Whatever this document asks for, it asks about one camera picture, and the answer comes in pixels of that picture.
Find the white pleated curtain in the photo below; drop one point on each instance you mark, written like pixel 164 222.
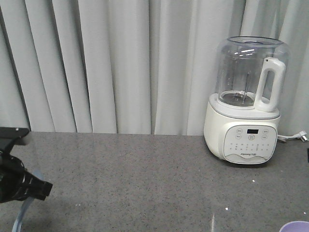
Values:
pixel 136 66

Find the purple plastic bowl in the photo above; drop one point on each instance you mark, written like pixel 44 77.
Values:
pixel 295 226

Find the white blender with clear jar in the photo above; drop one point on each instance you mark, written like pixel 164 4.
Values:
pixel 242 116

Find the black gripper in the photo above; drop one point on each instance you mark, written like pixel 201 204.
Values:
pixel 16 183

